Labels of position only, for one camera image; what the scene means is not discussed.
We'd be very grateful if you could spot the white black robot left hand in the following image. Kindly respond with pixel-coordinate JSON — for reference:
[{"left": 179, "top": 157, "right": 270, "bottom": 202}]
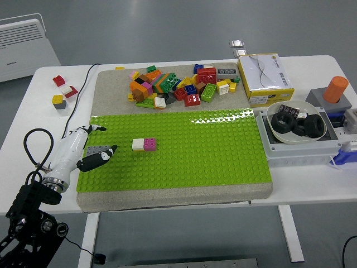
[{"left": 44, "top": 125, "right": 118, "bottom": 183}]

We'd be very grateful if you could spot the grey long toy brick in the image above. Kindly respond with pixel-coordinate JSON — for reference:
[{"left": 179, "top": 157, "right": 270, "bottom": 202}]
[{"left": 85, "top": 145, "right": 112, "bottom": 156}]

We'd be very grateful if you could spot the red sloped toy brick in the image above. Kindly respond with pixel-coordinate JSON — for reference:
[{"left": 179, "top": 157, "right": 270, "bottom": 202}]
[{"left": 64, "top": 85, "right": 79, "bottom": 99}]

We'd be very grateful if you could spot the white orange toy brick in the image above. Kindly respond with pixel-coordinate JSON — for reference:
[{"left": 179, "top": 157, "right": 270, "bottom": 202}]
[{"left": 153, "top": 96, "right": 167, "bottom": 110}]

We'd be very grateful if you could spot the small red toy brick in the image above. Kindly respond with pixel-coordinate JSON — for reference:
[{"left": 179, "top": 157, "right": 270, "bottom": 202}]
[{"left": 173, "top": 87, "right": 187, "bottom": 101}]

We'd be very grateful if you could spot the green studded baseplate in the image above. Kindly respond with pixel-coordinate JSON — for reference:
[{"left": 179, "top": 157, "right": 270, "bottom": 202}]
[{"left": 75, "top": 108, "right": 273, "bottom": 193}]

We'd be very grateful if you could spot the glossy red toy brick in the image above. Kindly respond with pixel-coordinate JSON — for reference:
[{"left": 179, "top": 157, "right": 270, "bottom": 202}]
[{"left": 184, "top": 94, "right": 201, "bottom": 107}]

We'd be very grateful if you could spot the lime green toy brick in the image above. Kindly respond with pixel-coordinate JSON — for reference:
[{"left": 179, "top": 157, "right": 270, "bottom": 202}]
[{"left": 200, "top": 83, "right": 218, "bottom": 103}]

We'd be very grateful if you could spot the large red toy brick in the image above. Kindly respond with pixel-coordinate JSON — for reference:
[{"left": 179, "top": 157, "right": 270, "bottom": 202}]
[{"left": 196, "top": 67, "right": 218, "bottom": 84}]

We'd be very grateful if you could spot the white yellow toy brick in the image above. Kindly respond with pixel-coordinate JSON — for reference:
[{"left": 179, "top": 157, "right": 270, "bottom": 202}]
[{"left": 216, "top": 80, "right": 230, "bottom": 96}]

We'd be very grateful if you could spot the grey three-stud toy brick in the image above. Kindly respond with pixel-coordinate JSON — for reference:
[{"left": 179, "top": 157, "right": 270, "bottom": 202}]
[{"left": 216, "top": 68, "right": 238, "bottom": 79}]

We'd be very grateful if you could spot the white table leg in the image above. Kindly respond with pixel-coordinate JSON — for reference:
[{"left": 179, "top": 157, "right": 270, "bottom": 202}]
[
  {"left": 77, "top": 212, "right": 100, "bottom": 268},
  {"left": 277, "top": 205, "right": 305, "bottom": 263}
]

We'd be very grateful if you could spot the flat green long brick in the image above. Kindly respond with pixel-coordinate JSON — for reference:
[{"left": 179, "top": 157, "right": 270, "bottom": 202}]
[{"left": 135, "top": 97, "right": 157, "bottom": 109}]

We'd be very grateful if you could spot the grey-brown mat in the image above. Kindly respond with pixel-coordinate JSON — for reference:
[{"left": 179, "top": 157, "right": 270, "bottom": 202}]
[{"left": 76, "top": 61, "right": 274, "bottom": 213}]

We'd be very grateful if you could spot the white panel heater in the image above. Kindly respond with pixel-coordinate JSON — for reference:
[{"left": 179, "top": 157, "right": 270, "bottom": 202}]
[{"left": 0, "top": 13, "right": 61, "bottom": 83}]

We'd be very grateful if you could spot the striped green orange brick stack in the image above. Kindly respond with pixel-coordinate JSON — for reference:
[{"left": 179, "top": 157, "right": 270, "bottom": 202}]
[{"left": 151, "top": 72, "right": 181, "bottom": 94}]

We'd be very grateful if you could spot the white yellow cardboard box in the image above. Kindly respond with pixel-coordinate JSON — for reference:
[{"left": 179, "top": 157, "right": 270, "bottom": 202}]
[{"left": 237, "top": 52, "right": 295, "bottom": 108}]

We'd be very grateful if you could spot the large black nut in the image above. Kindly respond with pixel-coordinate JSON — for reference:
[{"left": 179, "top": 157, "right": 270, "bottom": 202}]
[
  {"left": 271, "top": 112, "right": 296, "bottom": 136},
  {"left": 303, "top": 113, "right": 327, "bottom": 138}
]

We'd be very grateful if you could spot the dark brown packet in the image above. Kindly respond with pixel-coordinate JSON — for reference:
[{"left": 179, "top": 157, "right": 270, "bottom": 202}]
[{"left": 278, "top": 104, "right": 301, "bottom": 117}]

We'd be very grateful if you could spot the grey plastic junction box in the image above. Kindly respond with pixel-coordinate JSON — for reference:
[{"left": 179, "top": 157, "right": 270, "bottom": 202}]
[{"left": 255, "top": 107, "right": 343, "bottom": 168}]

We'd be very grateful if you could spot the small black nut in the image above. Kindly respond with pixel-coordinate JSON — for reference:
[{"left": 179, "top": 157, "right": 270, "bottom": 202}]
[{"left": 292, "top": 118, "right": 307, "bottom": 137}]

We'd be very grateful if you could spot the white bowl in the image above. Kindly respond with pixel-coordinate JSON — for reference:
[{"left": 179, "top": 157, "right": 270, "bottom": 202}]
[{"left": 266, "top": 99, "right": 327, "bottom": 145}]

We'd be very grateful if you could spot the grey block base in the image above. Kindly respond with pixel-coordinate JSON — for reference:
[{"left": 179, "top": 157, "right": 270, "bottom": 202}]
[{"left": 305, "top": 88, "right": 353, "bottom": 113}]

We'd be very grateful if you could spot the blue flat plate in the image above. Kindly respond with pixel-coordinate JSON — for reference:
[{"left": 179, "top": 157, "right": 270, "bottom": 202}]
[{"left": 326, "top": 110, "right": 350, "bottom": 119}]

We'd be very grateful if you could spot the orange cylinder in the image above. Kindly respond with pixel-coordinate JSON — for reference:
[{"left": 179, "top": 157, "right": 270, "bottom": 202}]
[{"left": 322, "top": 75, "right": 349, "bottom": 104}]

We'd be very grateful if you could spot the blue plastic block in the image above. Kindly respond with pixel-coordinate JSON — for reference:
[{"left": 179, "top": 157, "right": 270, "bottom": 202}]
[{"left": 333, "top": 147, "right": 357, "bottom": 166}]

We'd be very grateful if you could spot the grey white clamp piece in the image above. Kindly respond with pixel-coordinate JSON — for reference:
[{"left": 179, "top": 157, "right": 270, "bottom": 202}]
[{"left": 342, "top": 108, "right": 357, "bottom": 132}]

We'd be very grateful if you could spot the thin black power cord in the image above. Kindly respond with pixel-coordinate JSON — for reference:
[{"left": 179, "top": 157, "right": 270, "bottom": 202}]
[{"left": 62, "top": 63, "right": 102, "bottom": 137}]

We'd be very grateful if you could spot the black floor cable with plug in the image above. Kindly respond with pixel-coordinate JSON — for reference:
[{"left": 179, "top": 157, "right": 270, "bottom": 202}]
[{"left": 65, "top": 237, "right": 107, "bottom": 266}]

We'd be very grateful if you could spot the white cable tie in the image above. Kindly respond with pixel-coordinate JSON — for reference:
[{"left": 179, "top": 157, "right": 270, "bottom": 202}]
[{"left": 328, "top": 156, "right": 342, "bottom": 171}]

